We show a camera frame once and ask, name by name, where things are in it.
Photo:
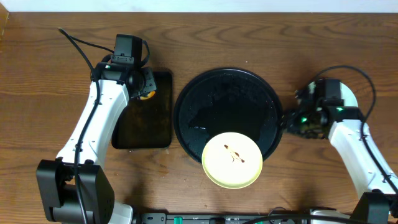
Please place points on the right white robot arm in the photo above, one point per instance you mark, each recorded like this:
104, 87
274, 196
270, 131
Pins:
335, 116

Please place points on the rectangular black tray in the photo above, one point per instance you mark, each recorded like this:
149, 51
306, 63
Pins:
147, 123

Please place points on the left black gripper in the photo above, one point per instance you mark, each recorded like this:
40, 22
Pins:
148, 83

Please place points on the yellow green scrub sponge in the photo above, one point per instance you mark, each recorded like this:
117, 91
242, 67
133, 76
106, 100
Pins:
147, 95

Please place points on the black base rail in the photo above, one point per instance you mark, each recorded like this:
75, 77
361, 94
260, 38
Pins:
164, 217

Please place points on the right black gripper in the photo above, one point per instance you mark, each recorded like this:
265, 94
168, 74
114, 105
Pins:
291, 124

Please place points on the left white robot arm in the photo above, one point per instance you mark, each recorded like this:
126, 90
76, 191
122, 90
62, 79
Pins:
73, 187

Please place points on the light blue plate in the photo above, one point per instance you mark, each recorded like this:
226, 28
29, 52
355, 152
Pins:
348, 96

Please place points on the round black tray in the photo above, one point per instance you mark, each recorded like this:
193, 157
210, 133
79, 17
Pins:
227, 100

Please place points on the pale yellow plate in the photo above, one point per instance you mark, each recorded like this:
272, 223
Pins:
232, 160

